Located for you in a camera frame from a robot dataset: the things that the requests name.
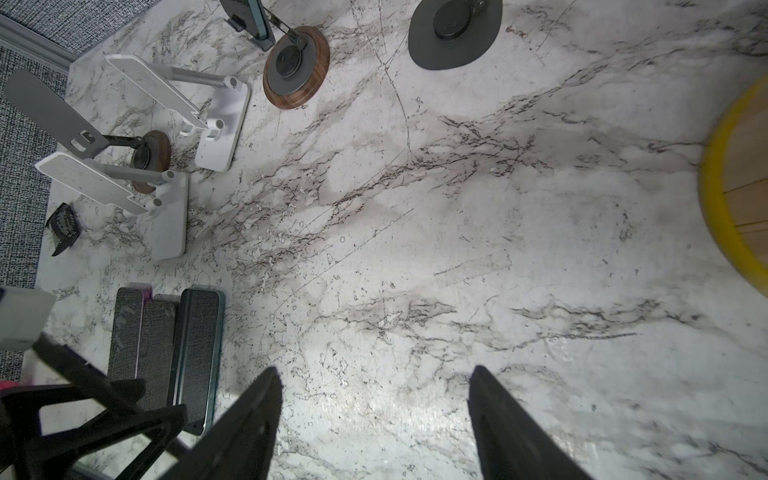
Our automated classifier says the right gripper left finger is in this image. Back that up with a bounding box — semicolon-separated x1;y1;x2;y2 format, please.
163;366;283;479

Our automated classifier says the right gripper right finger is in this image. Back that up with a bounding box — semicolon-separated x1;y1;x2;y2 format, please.
468;365;590;479

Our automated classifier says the black phone grey stand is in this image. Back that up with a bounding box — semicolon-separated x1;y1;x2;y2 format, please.
136;299;177;410

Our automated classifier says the black phone front white stand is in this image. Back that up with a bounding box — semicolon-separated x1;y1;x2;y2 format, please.
108;285;151;380

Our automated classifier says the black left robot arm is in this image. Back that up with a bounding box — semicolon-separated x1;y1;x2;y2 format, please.
1;286;189;479

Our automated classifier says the wooden base grey phone stand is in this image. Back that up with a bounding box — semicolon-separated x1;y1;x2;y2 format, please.
3;69;171;172

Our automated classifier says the white rear phone stand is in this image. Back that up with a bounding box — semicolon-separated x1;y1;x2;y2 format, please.
106;54;251;173

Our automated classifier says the grey round base phone stand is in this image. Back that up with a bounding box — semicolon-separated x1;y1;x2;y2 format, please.
408;0;503;71

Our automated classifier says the black phone wooden base stand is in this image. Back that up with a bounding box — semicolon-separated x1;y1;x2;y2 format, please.
220;0;275;51

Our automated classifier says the small black packet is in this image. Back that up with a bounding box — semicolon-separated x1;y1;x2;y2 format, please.
45;203;81;257

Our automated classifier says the yellow rimmed wooden bowl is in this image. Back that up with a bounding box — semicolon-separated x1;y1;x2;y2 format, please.
698;77;767;294

